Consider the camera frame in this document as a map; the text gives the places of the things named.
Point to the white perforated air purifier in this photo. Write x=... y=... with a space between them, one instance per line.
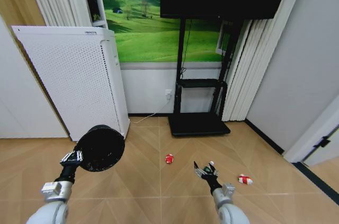
x=79 y=81

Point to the green white crumpled trash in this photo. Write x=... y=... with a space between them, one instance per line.
x=206 y=169

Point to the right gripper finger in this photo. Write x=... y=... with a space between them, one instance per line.
x=197 y=169
x=215 y=172

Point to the red white crumpled wrapper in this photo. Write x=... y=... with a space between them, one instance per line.
x=245 y=179

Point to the black door hinge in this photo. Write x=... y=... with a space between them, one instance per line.
x=323 y=142

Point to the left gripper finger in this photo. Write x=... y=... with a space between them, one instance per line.
x=65 y=157
x=79 y=156

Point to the white wall socket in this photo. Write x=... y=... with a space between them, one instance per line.
x=168 y=94

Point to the red crumpled trash piece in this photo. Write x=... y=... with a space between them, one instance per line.
x=169 y=159

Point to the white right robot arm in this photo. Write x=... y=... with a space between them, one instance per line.
x=229 y=210

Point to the black round trash bin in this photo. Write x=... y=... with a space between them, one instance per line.
x=102 y=148

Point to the black television floor stand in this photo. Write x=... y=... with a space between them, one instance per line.
x=198 y=127

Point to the green landscape wall poster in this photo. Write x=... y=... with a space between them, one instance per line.
x=143 y=36

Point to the white door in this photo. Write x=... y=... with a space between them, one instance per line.
x=315 y=131

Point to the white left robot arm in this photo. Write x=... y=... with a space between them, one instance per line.
x=54 y=208

